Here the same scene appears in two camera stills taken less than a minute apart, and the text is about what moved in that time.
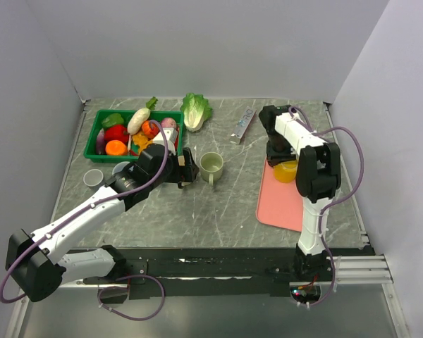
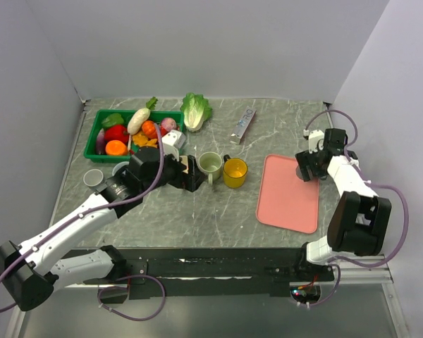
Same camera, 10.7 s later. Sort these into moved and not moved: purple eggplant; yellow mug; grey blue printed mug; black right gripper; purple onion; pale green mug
Moved: black right gripper; yellow mug
Not moved: purple eggplant; pale green mug; grey blue printed mug; purple onion
